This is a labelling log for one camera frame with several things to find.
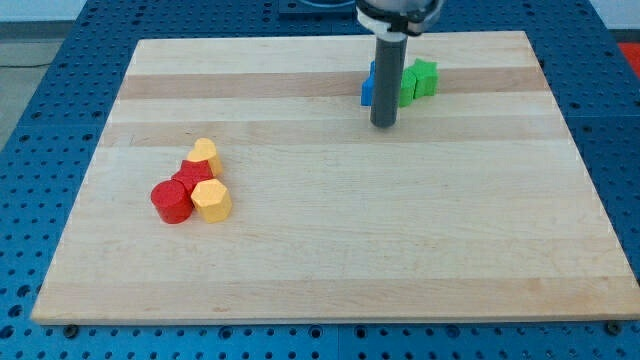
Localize wooden board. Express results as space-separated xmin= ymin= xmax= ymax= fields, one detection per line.
xmin=32 ymin=31 xmax=639 ymax=325

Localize yellow heart block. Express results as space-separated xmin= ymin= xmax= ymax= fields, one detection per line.
xmin=187 ymin=138 xmax=224 ymax=176

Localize red cylinder block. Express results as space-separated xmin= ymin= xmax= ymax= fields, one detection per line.
xmin=150 ymin=180 xmax=193 ymax=224

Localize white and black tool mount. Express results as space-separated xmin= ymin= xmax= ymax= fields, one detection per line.
xmin=355 ymin=0 xmax=444 ymax=36

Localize blue block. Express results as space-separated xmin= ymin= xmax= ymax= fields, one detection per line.
xmin=360 ymin=61 xmax=375 ymax=107

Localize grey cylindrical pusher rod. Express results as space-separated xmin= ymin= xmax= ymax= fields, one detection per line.
xmin=370 ymin=33 xmax=407 ymax=128

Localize red star block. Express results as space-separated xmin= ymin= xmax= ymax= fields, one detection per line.
xmin=171 ymin=160 xmax=215 ymax=194

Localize yellow hexagon block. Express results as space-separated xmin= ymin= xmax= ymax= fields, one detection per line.
xmin=191 ymin=179 xmax=232 ymax=223

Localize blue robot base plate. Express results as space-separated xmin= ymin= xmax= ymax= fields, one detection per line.
xmin=278 ymin=0 xmax=355 ymax=19

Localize green rounded block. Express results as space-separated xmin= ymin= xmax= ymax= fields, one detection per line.
xmin=398 ymin=69 xmax=417 ymax=107

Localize green star block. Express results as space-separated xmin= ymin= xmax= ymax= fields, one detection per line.
xmin=408 ymin=59 xmax=439 ymax=99

